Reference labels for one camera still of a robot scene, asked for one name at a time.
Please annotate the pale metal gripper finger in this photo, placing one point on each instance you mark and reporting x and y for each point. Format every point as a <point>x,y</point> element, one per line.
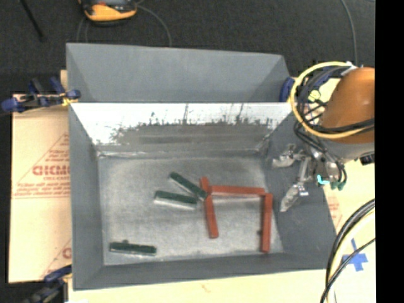
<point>288,159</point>
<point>292,197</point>

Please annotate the black cylinder on white bracket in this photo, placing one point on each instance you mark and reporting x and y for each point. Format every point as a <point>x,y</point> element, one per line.
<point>367,160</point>

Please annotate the dark green flat block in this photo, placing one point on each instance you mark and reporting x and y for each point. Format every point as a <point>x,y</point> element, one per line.
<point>188,185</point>
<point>176,197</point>
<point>132,248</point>

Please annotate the red-brown flat block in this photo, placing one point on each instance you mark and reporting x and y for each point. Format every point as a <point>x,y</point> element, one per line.
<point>266,223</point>
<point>236,190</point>
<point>211,216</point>

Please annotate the grey metal bin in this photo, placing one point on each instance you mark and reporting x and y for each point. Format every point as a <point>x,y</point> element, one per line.
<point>176,80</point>

